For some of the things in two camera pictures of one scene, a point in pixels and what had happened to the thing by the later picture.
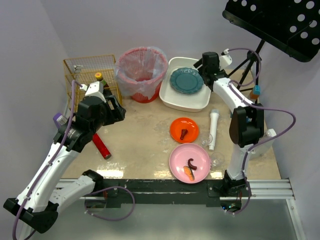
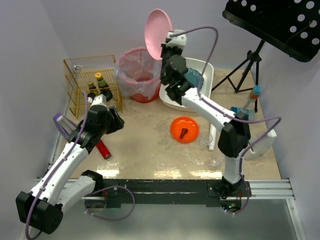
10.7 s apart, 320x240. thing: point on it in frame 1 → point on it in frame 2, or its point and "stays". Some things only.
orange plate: [184, 123] stays
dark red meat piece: [184, 132] stays
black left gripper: [115, 107] → [116, 119]
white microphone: [213, 126] stays
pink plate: [180, 157] → [158, 24]
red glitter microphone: [101, 146] stays
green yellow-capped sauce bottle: [99, 77] stays
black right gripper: [198, 64] → [166, 51]
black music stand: [292, 26] stays
